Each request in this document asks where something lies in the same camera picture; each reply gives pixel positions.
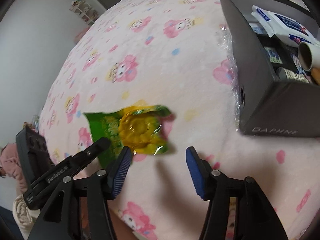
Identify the green yellow snack packet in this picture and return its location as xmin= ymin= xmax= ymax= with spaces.
xmin=84 ymin=105 xmax=173 ymax=167

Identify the dark grey shoe box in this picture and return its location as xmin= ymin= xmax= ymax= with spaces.
xmin=220 ymin=0 xmax=319 ymax=138

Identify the white shoe rack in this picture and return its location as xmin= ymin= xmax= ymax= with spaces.
xmin=70 ymin=0 xmax=99 ymax=26

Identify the wooden comb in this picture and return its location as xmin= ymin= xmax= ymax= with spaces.
xmin=311 ymin=68 xmax=320 ymax=85

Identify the pink cartoon print blanket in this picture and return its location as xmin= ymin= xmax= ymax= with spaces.
xmin=40 ymin=0 xmax=319 ymax=239

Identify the black framed blue picture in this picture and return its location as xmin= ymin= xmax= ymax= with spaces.
xmin=257 ymin=34 xmax=293 ymax=69

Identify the white cardboard tube roll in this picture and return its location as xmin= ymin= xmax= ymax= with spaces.
xmin=298 ymin=42 xmax=320 ymax=71

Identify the white blue wet wipes pack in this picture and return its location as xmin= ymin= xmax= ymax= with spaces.
xmin=251 ymin=5 xmax=319 ymax=48

